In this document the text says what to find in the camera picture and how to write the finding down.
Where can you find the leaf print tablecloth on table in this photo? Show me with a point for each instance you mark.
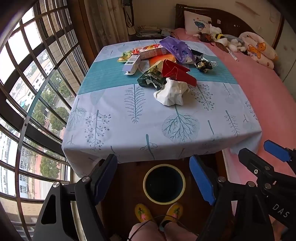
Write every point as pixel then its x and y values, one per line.
pixel 115 115

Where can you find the red paper bag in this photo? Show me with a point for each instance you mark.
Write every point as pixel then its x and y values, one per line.
pixel 175 71

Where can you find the dark wooden headboard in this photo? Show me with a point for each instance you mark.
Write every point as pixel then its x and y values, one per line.
pixel 231 20

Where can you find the white printed pillow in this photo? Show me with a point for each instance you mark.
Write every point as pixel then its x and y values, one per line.
pixel 196 23

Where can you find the small grey box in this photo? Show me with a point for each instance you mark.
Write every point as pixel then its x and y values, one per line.
pixel 167 31

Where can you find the bed with pink sheet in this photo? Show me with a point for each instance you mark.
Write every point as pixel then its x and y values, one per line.
pixel 261 92

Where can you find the person's leg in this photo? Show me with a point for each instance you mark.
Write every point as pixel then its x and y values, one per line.
pixel 145 233
pixel 178 234

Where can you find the green yellow wrapper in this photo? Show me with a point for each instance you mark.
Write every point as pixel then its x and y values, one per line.
pixel 124 55

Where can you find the purple plastic bag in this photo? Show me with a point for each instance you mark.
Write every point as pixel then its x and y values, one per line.
pixel 175 48

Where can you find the black crumpled wrapper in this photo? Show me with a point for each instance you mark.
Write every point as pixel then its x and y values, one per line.
pixel 202 64

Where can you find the beige box with orange face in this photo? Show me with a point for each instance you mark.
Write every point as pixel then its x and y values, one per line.
pixel 159 60

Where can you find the brown feather toy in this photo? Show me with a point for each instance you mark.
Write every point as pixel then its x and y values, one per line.
pixel 204 37

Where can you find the brown plush tail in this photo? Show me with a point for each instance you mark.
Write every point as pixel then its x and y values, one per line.
pixel 220 47

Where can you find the white bag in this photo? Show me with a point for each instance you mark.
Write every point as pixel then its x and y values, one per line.
pixel 171 92

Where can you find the grey blue cloth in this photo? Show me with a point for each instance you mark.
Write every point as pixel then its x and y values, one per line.
pixel 232 37

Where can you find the beige curtain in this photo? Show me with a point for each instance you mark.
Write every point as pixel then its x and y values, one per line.
pixel 104 20

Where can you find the dark wooden nightstand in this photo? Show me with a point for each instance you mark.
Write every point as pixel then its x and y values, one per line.
pixel 143 39

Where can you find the bear print folded blanket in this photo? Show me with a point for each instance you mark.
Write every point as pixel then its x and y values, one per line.
pixel 256 46

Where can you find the white fluffy plush toy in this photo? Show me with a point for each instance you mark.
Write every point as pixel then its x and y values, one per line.
pixel 235 45

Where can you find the white marker pen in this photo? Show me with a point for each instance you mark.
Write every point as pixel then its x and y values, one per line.
pixel 232 55

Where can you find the round bin with yellow rim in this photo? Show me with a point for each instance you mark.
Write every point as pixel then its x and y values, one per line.
pixel 164 183

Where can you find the stack of papers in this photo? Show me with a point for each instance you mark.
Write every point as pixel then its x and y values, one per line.
pixel 148 31

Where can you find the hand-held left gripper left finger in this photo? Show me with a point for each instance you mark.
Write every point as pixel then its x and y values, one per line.
pixel 104 171

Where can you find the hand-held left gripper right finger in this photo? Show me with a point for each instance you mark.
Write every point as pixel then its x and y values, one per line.
pixel 201 178

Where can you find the red snack carton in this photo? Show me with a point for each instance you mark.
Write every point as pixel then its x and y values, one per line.
pixel 150 51

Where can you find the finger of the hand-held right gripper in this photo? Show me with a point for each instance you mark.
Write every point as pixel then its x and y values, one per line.
pixel 249 160
pixel 275 148

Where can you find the person's right leg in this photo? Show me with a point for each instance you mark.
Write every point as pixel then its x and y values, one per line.
pixel 178 234

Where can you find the person's left leg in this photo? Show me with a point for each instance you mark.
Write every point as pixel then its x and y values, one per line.
pixel 145 233

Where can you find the window with dark grille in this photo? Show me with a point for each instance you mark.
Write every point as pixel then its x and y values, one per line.
pixel 23 120

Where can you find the white grey box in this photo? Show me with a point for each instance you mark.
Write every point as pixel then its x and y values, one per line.
pixel 131 66

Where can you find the bee plush toy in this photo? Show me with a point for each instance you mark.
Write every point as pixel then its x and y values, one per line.
pixel 220 38

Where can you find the dark green snack packet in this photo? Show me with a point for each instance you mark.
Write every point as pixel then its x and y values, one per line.
pixel 148 78

